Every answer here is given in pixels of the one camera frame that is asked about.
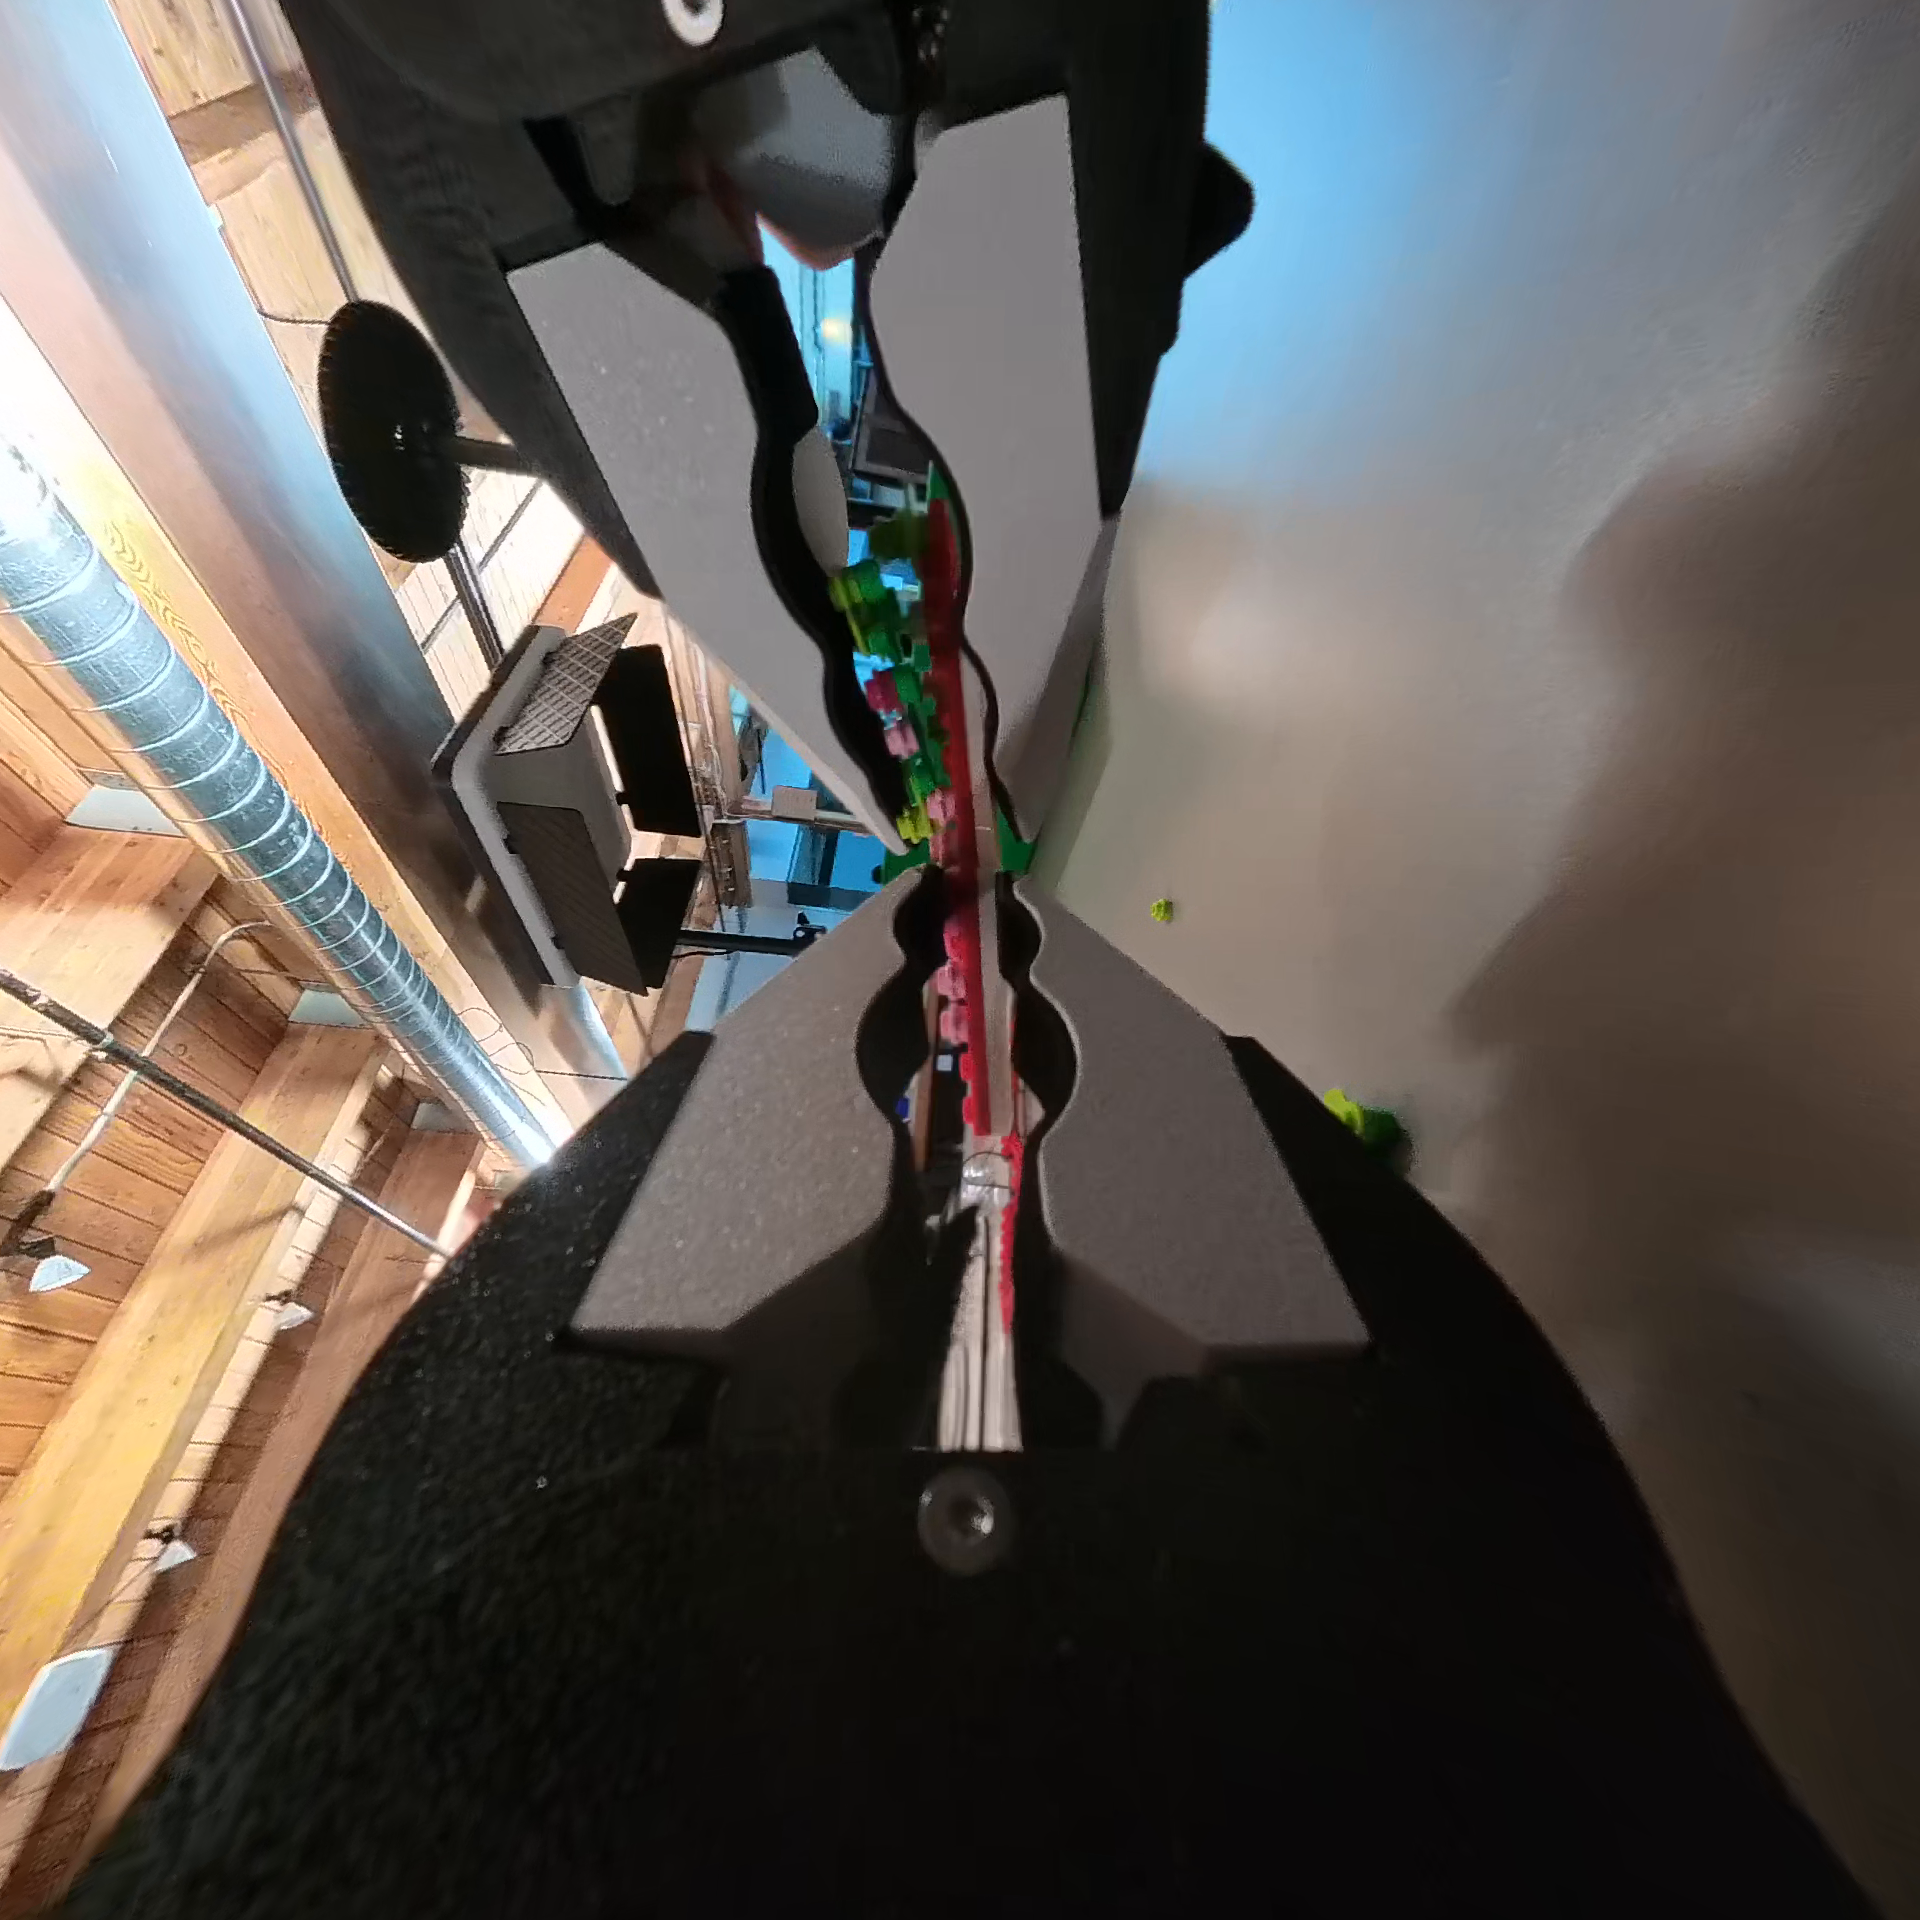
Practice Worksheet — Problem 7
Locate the red lego strip with flowers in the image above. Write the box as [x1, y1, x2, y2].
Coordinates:
[829, 462, 1052, 1466]

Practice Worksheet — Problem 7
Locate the black white ceiling unit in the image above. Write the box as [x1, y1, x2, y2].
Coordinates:
[431, 616, 707, 994]

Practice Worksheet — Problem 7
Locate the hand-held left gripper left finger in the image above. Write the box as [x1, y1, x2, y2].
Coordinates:
[568, 866, 946, 1366]

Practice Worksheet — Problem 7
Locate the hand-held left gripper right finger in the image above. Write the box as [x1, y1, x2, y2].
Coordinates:
[995, 878, 1368, 1396]

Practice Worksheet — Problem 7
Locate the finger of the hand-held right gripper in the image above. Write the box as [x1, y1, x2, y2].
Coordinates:
[509, 245, 911, 846]
[866, 96, 1123, 805]

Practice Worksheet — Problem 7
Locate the green leaf lego flower cluster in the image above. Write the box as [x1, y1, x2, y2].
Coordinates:
[1323, 1089, 1412, 1173]

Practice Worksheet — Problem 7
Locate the black ceiling rod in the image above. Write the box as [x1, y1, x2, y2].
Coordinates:
[0, 968, 454, 1261]

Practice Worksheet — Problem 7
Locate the silver ventilation duct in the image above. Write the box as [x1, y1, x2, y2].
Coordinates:
[0, 435, 560, 1176]

